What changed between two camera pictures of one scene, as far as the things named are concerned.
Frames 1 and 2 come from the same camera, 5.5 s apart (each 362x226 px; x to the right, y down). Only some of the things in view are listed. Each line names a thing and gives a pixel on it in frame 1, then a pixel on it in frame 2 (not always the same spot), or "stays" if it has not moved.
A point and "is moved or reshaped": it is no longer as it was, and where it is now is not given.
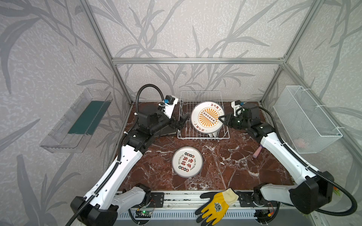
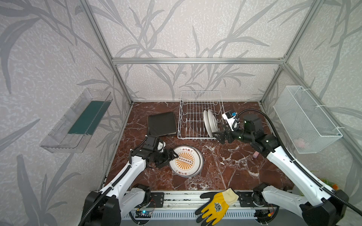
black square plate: x=160 y=125 stays
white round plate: x=215 y=134 is moved or reshaped
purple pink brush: x=256 y=154 stays
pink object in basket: x=299 y=142 stays
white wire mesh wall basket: x=310 y=128 stays
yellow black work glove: x=213 y=213 stays
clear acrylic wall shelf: x=71 y=134 stays
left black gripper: x=175 y=122 to x=163 y=155
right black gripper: x=228 y=121 to x=225 y=135
